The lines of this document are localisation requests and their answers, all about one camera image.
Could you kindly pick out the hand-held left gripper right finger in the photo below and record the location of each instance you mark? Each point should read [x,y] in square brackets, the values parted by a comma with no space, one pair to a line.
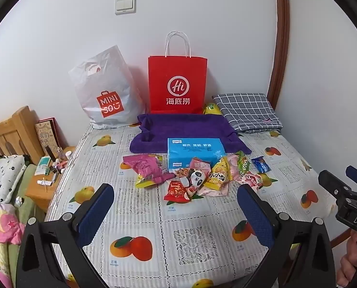
[256,216]

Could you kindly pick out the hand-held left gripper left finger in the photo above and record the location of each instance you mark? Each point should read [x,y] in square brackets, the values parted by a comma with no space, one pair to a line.
[94,213]

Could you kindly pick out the pink white strawberry snack packet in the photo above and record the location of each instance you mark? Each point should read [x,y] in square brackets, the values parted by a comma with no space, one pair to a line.
[250,180]

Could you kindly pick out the small blue snack packet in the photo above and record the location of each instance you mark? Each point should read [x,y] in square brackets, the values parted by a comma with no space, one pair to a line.
[261,165]

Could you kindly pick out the pale pink snack packet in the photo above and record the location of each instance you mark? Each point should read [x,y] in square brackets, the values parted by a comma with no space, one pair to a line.
[233,168]

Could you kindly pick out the green snack packet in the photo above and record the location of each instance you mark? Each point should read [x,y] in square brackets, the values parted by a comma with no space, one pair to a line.
[243,162]

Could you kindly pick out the magenta snack packet yellow edge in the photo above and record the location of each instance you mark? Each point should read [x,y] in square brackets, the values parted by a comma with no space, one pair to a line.
[145,168]

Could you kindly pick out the panda print snack packet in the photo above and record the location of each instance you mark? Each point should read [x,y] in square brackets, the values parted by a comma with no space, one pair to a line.
[196,177]

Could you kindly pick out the orange pink snack packet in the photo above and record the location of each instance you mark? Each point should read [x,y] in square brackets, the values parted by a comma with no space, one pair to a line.
[200,164]

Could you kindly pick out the red snack packet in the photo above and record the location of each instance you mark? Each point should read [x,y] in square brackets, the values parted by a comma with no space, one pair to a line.
[176,192]

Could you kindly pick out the person's right hand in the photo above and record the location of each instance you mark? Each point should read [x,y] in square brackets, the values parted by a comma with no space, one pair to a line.
[348,264]

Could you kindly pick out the brown wooden skirting board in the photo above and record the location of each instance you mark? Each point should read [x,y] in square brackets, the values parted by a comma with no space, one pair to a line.
[340,237]

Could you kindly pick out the wooden nightstand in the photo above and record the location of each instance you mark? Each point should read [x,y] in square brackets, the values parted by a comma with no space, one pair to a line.
[40,195]

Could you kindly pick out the small white tube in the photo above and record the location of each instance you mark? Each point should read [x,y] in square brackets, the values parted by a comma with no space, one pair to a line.
[45,182]

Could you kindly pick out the cluster of small cosmetic items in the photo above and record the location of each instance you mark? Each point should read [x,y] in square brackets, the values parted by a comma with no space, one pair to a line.
[57,166]

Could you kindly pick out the green bed sheet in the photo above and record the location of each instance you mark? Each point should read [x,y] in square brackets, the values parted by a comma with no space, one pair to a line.
[28,216]

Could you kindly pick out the small clear bottle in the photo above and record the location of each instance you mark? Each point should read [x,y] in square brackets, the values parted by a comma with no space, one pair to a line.
[59,153]

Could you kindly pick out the black flat item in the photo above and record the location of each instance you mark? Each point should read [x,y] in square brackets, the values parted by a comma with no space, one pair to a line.
[50,154]

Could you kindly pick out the fruit print tablecloth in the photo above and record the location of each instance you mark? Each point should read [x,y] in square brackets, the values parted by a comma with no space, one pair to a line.
[172,234]

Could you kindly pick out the brown patterned book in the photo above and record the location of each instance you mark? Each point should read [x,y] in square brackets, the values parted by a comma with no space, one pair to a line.
[48,136]

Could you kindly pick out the pink star print blanket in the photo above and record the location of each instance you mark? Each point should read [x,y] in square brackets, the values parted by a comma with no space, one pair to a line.
[4,225]

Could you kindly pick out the blue tissue box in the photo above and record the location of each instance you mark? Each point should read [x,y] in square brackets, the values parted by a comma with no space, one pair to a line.
[193,150]

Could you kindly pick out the white pillow black flower print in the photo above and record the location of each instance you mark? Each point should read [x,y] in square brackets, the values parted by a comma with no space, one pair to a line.
[5,175]

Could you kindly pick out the grey checked folded cloth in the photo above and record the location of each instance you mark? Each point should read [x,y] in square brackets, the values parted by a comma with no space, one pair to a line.
[247,111]

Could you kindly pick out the wooden headboard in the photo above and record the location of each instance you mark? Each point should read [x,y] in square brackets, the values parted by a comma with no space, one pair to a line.
[13,132]

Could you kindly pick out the yellow green snack bag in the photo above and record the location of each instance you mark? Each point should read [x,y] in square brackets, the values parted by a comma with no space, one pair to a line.
[211,108]

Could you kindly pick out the purple towel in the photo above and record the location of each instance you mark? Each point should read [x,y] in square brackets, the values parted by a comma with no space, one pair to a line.
[181,126]

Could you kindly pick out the white plastic shopping bag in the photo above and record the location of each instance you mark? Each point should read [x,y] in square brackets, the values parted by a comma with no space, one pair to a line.
[106,90]

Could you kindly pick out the red paper bag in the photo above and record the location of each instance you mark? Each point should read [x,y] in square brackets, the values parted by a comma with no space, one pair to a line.
[178,84]

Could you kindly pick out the brown wooden door frame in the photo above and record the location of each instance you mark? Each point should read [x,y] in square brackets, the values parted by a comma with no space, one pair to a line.
[282,36]

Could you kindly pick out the white light switch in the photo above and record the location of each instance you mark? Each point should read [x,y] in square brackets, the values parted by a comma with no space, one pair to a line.
[125,5]

